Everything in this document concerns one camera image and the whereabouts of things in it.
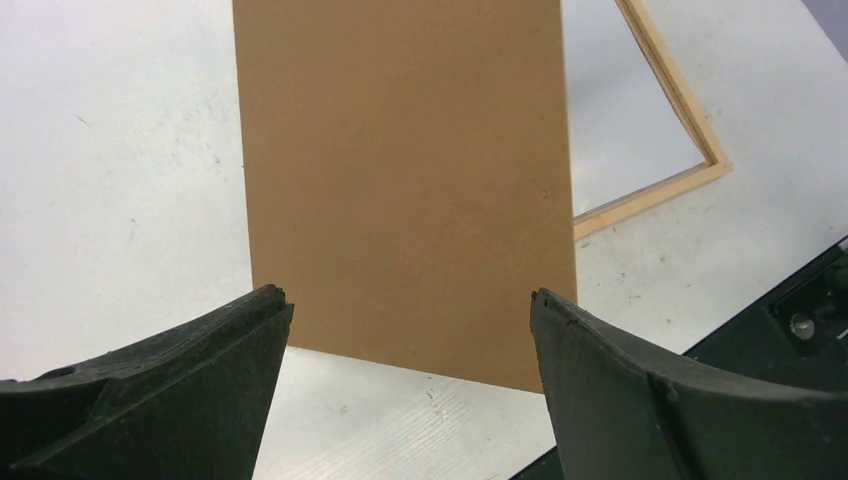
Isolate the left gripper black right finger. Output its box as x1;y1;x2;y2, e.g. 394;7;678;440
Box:
530;288;847;479

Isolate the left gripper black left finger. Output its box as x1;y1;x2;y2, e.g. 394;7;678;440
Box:
1;285;294;479

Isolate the brown cardboard backing board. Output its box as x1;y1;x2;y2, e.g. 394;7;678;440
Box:
232;1;576;392

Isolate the light wooden picture frame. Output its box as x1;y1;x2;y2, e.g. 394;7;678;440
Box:
572;0;734;242

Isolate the front aluminium black mounting rail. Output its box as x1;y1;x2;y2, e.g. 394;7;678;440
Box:
519;242;847;479

